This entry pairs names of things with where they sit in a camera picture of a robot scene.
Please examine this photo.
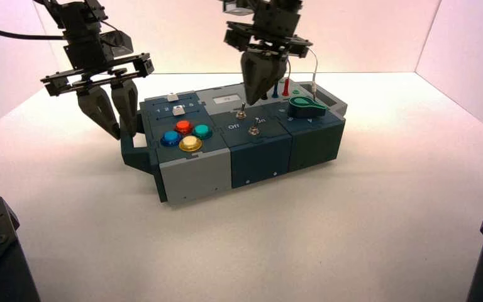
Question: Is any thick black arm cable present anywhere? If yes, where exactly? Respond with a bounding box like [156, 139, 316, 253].
[0, 18, 65, 42]

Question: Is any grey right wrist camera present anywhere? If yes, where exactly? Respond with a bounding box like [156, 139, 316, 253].
[220, 0, 255, 16]

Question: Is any yellow round push button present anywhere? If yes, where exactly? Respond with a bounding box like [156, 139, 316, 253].
[179, 136, 204, 154]

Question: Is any teal round push button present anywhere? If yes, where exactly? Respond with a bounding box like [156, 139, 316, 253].
[192, 124, 214, 141]

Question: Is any orange round push button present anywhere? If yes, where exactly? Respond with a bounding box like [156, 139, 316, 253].
[174, 120, 194, 135]

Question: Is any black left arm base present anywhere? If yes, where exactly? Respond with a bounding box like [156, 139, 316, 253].
[0, 196, 42, 302]

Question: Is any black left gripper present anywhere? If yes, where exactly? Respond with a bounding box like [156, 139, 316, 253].
[40, 31, 155, 141]

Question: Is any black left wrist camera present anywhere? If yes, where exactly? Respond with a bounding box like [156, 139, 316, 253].
[99, 30, 135, 57]

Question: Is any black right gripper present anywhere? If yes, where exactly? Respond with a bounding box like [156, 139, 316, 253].
[223, 6, 313, 106]

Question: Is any green rotary knob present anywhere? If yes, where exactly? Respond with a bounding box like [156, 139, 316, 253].
[288, 96, 328, 119]

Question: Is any blue round push button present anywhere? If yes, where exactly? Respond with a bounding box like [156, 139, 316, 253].
[160, 130, 182, 147]

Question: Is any blue grey control box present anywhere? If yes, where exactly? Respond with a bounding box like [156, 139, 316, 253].
[119, 81, 348, 205]

